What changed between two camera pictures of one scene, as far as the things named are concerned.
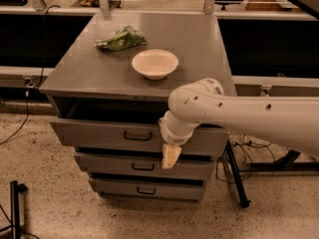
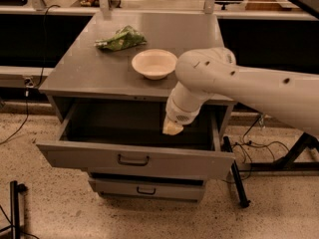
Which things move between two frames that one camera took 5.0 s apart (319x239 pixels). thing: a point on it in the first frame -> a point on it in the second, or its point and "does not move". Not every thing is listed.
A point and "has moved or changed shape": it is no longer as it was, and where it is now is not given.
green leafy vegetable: [125, 38] does not move
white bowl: [155, 64] does not move
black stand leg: [244, 202] does not move
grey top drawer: [135, 133] has moved or changed shape
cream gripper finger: [170, 154] -> [170, 128]
